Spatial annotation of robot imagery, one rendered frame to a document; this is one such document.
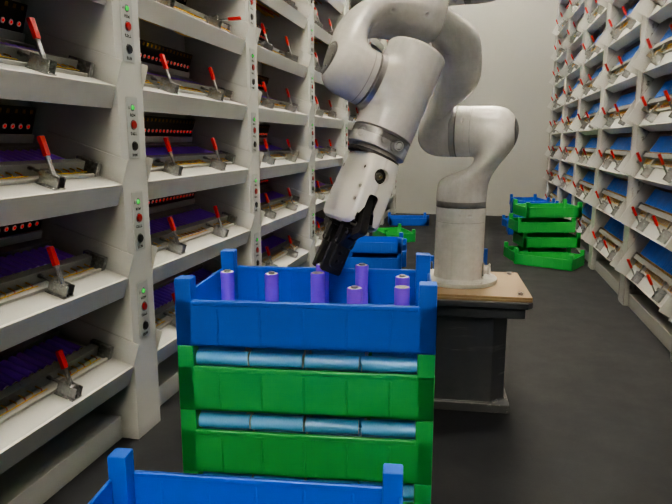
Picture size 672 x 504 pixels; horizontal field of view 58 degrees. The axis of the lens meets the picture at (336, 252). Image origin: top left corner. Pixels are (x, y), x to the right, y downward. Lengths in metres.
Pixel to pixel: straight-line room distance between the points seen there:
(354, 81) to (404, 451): 0.47
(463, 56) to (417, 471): 0.86
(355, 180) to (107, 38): 0.66
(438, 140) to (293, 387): 0.88
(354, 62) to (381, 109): 0.07
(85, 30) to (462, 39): 0.74
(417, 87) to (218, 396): 0.47
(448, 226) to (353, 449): 0.83
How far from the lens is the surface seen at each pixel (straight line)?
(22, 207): 1.08
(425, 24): 0.95
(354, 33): 0.85
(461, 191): 1.46
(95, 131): 1.32
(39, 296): 1.17
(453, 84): 1.36
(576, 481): 1.31
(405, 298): 0.71
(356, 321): 0.69
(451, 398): 1.53
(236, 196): 1.95
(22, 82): 1.09
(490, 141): 1.45
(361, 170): 0.82
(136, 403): 1.41
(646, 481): 1.37
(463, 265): 1.49
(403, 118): 0.84
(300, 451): 0.76
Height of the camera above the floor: 0.64
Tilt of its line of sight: 10 degrees down
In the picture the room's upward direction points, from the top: straight up
